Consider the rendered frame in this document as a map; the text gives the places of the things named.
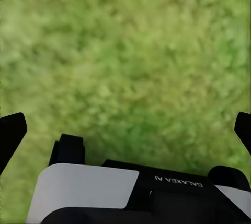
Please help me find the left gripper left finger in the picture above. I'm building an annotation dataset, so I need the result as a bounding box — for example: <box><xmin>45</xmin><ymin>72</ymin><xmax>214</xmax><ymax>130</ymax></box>
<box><xmin>0</xmin><ymin>112</ymin><xmax>27</xmax><ymax>174</ymax></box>

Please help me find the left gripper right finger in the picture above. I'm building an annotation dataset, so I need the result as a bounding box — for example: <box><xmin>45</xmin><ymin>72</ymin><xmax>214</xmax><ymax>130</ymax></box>
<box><xmin>234</xmin><ymin>112</ymin><xmax>251</xmax><ymax>154</ymax></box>

